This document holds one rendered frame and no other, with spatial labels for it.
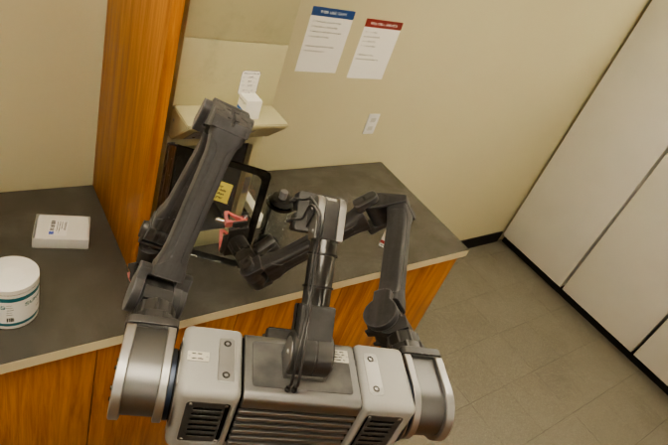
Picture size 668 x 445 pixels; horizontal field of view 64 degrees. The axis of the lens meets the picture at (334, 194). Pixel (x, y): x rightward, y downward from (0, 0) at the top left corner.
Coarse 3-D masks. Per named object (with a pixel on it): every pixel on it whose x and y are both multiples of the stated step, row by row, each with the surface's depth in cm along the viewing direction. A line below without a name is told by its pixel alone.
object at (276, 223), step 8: (272, 192) 191; (264, 216) 189; (272, 216) 186; (280, 216) 186; (288, 216) 189; (264, 224) 190; (272, 224) 188; (280, 224) 189; (264, 232) 191; (272, 232) 190; (280, 232) 192; (256, 240) 196; (280, 240) 195
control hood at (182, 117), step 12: (180, 108) 148; (192, 108) 150; (264, 108) 164; (180, 120) 145; (192, 120) 145; (264, 120) 158; (276, 120) 161; (180, 132) 146; (192, 132) 147; (252, 132) 161; (264, 132) 164
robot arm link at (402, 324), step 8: (400, 312) 114; (400, 320) 112; (368, 328) 114; (392, 328) 111; (400, 328) 110; (408, 328) 110; (368, 336) 114; (376, 336) 114; (384, 336) 112; (376, 344) 116; (384, 344) 115
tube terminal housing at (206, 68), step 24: (192, 48) 141; (216, 48) 145; (240, 48) 149; (264, 48) 153; (192, 72) 146; (216, 72) 150; (240, 72) 154; (264, 72) 158; (192, 96) 150; (216, 96) 155; (264, 96) 164; (168, 120) 152; (192, 144) 161
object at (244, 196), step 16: (176, 144) 155; (176, 160) 158; (176, 176) 161; (224, 176) 160; (240, 176) 160; (256, 176) 160; (240, 192) 163; (256, 192) 163; (224, 208) 167; (240, 208) 166; (256, 208) 166; (208, 224) 170; (224, 224) 170; (256, 224) 170; (208, 240) 174; (208, 256) 178; (224, 256) 178
